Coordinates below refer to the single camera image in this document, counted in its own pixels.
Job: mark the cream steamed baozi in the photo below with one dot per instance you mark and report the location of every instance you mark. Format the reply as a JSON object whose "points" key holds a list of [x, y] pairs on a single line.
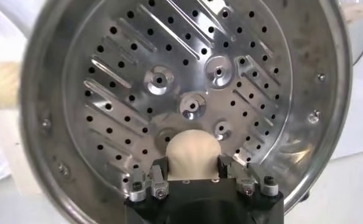
{"points": [[193, 152]]}

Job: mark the cream electric cooker base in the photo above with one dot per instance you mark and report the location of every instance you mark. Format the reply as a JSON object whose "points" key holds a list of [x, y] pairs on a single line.
{"points": [[14, 146]]}

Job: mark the stainless steel steamer basket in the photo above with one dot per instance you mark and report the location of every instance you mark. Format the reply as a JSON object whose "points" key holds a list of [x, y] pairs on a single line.
{"points": [[199, 45]]}

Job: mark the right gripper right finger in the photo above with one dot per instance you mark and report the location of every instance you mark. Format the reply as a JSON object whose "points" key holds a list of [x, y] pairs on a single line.
{"points": [[245, 182]]}

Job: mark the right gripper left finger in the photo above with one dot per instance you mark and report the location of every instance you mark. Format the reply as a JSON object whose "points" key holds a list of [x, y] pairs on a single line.
{"points": [[158, 185]]}

